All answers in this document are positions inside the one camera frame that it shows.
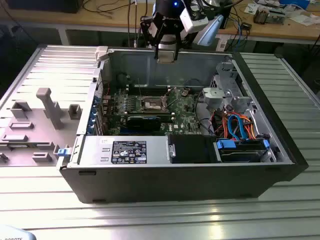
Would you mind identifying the tall black box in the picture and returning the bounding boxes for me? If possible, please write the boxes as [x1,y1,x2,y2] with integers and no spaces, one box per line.
[221,0,234,30]

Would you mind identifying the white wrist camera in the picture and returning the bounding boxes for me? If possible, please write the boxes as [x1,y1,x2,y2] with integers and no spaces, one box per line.
[179,0,209,34]

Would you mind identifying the metal heatsink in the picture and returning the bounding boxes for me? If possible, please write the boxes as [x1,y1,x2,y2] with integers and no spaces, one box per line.
[253,6,270,25]

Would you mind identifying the silver power supply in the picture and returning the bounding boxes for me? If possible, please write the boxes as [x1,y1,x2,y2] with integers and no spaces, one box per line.
[77,136,171,167]

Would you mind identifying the metal socket cover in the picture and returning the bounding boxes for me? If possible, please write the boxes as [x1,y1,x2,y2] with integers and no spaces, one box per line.
[161,87,178,111]

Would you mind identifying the white papers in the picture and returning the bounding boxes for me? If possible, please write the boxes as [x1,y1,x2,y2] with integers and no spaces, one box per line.
[292,14,319,26]

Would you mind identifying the long black looped cable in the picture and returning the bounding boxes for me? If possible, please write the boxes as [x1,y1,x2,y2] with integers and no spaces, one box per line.
[194,93,218,137]

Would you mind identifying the blue cable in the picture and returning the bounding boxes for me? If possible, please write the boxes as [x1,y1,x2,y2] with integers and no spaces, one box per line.
[234,18,250,50]

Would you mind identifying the blue wire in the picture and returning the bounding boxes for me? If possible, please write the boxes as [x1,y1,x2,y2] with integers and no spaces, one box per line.
[227,113,247,142]

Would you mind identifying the black monitor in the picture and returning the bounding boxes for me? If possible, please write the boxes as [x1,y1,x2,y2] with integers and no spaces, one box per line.
[6,0,81,14]

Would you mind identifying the blue expansion slot latches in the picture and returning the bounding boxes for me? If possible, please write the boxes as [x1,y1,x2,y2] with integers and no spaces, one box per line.
[86,96,101,135]

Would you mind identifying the black hanging cable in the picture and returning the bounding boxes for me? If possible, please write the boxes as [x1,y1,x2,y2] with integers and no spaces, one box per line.
[127,0,138,48]

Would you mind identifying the blue box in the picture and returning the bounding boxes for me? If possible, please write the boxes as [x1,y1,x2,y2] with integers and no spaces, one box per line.
[279,0,311,7]

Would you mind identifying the black graphics card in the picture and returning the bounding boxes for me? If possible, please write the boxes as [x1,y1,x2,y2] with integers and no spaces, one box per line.
[126,116,162,133]

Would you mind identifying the grey electronic device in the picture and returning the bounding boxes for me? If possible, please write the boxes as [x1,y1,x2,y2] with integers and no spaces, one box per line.
[268,8,287,25]

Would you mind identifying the green motherboard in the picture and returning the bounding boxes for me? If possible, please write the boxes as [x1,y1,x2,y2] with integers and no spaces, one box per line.
[99,86,201,137]

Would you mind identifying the black hard disk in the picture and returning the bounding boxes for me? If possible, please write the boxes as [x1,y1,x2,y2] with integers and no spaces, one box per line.
[219,149,265,163]

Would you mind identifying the silver CPU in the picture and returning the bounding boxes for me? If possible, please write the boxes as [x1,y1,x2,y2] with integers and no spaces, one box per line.
[157,48,176,64]

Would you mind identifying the black cylindrical part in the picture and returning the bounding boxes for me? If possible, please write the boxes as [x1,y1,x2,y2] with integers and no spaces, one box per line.
[116,72,131,88]

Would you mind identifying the black PC case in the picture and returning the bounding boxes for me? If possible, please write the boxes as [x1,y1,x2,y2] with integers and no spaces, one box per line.
[56,46,310,205]

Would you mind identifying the thin red wire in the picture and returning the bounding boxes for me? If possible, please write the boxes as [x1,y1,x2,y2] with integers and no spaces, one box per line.
[97,80,111,98]

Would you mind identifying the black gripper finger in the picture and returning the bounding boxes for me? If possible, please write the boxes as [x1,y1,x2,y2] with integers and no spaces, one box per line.
[139,16,166,60]
[171,23,184,62]

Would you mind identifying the wooden workbench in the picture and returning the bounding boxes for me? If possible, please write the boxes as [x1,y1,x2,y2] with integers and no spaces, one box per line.
[0,0,320,46]

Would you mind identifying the blue disk carrier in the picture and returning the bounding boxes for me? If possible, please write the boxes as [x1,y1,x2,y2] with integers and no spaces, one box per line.
[216,139,270,152]

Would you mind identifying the short black looped cable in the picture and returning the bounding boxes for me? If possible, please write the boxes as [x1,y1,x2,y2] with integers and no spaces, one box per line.
[185,78,202,89]

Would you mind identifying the silver metal drive cage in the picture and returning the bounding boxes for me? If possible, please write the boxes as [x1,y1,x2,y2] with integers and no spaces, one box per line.
[201,61,253,113]

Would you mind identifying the grey parts rack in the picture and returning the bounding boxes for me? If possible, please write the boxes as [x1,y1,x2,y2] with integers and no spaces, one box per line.
[0,87,83,167]

